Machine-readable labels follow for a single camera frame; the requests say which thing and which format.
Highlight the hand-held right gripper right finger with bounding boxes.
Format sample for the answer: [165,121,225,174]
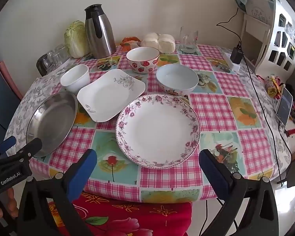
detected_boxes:
[199,149,279,236]

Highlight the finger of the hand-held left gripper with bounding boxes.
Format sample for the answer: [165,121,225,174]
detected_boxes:
[0,136,16,164]
[0,138,43,165]

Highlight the person's left hand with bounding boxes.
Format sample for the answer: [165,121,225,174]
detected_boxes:
[0,188,19,218]

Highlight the white rectangular plate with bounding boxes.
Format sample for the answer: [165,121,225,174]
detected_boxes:
[77,69,146,123]

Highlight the clear glass mug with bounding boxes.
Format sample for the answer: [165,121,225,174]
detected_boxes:
[178,26,199,54]

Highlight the pink board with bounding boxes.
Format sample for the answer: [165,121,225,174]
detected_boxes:
[0,61,24,100]

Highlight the white cutout rack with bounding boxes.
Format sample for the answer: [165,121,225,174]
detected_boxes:
[254,0,295,84]

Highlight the orange snack packet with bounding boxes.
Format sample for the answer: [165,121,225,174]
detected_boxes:
[120,37,141,52]

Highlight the grey printed bag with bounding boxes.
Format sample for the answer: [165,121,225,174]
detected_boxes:
[246,0,276,24]

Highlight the smartphone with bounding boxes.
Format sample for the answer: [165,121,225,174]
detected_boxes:
[276,87,293,126]

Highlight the strawberry print bowl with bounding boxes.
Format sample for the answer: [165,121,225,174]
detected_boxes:
[126,47,160,74]

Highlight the white power strip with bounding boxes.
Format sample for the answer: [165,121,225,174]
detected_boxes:
[221,52,241,73]

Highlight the white square bowl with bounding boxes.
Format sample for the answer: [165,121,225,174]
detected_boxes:
[60,64,90,94]

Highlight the red floral cushion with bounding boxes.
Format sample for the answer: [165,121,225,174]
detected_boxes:
[48,192,192,236]

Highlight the bag of steamed buns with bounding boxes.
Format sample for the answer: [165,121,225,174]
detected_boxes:
[141,32,176,54]

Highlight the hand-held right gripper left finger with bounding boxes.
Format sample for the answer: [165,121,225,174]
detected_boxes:
[16,149,98,236]

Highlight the napa cabbage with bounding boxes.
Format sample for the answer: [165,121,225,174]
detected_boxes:
[65,20,90,59]

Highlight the teal cloth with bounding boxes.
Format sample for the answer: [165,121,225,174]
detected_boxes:
[235,0,249,11]

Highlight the pink floral round plate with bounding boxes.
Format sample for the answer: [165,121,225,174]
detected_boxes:
[115,94,201,169]

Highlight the dark blue panel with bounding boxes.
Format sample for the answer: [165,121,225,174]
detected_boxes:
[0,63,21,140]

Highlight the clear drinking glass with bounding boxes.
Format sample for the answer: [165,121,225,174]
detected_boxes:
[55,45,70,61]
[46,50,61,68]

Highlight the yellow snack packets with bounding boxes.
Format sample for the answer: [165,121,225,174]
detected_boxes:
[264,76,284,99]

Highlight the black power adapter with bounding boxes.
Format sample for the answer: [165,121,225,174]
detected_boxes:
[230,46,242,64]

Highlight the light blue bowl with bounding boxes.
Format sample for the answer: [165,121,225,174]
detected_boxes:
[156,64,199,96]

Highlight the black cable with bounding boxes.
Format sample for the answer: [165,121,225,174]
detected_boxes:
[242,56,293,186]
[216,7,242,48]

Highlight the stainless steel plate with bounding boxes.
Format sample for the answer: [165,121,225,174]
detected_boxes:
[26,91,78,158]

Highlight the steel thermos jug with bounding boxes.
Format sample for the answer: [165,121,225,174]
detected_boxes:
[84,4,117,59]

